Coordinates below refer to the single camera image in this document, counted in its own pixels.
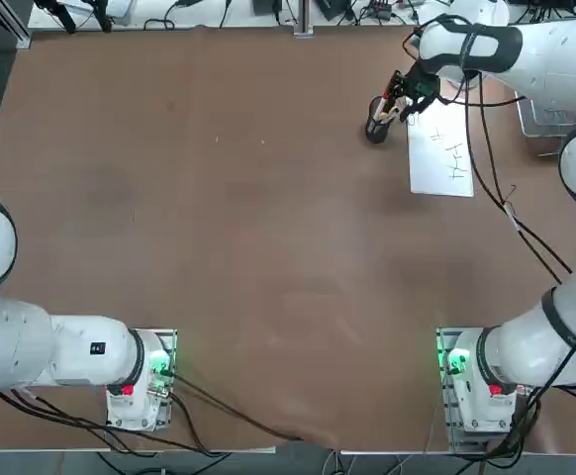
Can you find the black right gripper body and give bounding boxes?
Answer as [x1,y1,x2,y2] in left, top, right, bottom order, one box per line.
[405,60,441,101]

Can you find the black mesh pen holder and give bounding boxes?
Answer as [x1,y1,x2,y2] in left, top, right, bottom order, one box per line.
[364,96,399,144]

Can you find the white A4 paper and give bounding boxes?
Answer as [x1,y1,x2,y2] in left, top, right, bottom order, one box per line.
[406,101,475,198]

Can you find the silver mesh tray rack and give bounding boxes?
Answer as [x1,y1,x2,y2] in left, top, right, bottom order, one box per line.
[515,91,576,159]

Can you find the white box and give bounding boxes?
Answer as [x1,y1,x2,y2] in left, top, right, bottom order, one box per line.
[105,0,137,27]

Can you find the black stand legs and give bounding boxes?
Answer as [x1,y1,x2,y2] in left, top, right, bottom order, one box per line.
[35,0,116,35]

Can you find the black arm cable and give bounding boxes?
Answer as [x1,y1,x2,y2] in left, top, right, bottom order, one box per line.
[453,68,574,286]

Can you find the black cable on table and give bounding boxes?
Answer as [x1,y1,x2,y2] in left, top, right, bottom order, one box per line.
[168,373,304,442]

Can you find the aluminium frame profile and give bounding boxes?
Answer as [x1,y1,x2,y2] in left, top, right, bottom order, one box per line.
[0,0,33,49]

